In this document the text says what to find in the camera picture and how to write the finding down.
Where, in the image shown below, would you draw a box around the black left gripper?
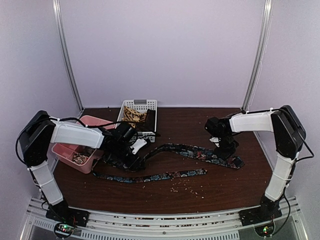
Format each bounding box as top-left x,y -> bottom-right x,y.
113,140 -> 145,171

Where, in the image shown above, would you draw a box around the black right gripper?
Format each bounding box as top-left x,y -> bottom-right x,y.
214,133 -> 240,161

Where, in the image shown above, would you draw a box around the navy floral patterned tie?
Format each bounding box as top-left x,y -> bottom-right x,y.
92,142 -> 245,185

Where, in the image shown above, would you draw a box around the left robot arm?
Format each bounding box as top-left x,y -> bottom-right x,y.
14,110 -> 149,222

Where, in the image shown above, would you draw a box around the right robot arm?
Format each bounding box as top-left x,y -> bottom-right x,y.
204,105 -> 307,221

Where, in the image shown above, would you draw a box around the rolled ties in tray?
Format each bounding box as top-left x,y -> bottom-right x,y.
72,147 -> 94,166

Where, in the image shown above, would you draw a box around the yellow floral tie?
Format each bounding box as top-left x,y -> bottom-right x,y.
122,106 -> 147,123

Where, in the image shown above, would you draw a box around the dark brown red floral tie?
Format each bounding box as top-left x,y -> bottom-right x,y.
136,109 -> 156,132

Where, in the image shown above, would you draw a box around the pink divided organizer tray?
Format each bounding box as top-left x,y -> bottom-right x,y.
51,115 -> 111,174

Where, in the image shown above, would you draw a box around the white perforated plastic basket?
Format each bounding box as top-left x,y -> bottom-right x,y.
117,99 -> 158,143

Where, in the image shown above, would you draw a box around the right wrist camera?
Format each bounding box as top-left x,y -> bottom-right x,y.
209,136 -> 220,144

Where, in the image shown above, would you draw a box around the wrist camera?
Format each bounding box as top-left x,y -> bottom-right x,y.
130,138 -> 148,155
209,136 -> 220,144

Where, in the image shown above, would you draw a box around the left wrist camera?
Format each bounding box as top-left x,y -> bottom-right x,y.
130,138 -> 148,155

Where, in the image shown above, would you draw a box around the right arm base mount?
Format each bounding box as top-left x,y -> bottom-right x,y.
238,206 -> 282,227

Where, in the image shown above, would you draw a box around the aluminium front rail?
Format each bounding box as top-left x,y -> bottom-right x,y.
19,196 -> 308,240

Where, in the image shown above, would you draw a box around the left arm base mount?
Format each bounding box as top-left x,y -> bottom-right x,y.
45,204 -> 90,227

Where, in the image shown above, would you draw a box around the right aluminium frame post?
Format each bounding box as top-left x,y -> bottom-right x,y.
240,0 -> 274,112

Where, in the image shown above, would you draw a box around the aluminium frame post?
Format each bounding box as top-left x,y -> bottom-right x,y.
240,0 -> 274,112
52,0 -> 84,112

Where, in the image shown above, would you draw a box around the left aluminium frame post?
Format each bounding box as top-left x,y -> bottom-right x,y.
52,0 -> 84,112

